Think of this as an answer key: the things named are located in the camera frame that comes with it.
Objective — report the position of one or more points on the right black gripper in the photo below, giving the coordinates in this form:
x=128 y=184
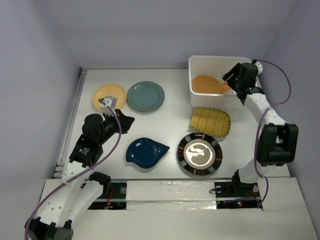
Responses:
x=236 y=70

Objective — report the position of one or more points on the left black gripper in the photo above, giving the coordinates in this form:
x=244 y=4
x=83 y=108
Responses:
x=126 y=121

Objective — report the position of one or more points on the orange woven boat-shaped basket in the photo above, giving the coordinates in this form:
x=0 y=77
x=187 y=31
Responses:
x=224 y=87

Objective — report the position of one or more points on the round woven orange basket plate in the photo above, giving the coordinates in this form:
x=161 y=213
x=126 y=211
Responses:
x=206 y=84

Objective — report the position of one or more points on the dark blue leaf-shaped plate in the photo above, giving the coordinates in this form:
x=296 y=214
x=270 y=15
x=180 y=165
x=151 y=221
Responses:
x=145 y=152

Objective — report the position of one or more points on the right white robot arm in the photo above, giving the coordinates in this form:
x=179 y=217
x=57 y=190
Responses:
x=276 y=140

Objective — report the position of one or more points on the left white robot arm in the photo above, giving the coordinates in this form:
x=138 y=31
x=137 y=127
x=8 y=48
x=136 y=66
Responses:
x=57 y=214

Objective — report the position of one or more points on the white plastic bin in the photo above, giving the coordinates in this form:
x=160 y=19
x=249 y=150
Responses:
x=214 y=66

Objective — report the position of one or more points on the teal round plate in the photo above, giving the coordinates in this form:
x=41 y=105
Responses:
x=145 y=96

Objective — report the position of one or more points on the yellow round plate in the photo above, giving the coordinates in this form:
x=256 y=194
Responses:
x=113 y=90

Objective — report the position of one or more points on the yellow woven bamboo tray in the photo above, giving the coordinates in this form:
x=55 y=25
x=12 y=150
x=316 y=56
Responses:
x=211 y=121

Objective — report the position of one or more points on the silver foil taped panel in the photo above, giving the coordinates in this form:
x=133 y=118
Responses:
x=174 y=195

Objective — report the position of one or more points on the dark round patterned plate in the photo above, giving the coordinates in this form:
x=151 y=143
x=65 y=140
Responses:
x=199 y=154

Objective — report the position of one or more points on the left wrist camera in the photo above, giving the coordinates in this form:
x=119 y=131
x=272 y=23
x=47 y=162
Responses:
x=107 y=104

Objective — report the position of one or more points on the aluminium frame rail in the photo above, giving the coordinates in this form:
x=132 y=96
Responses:
x=59 y=166

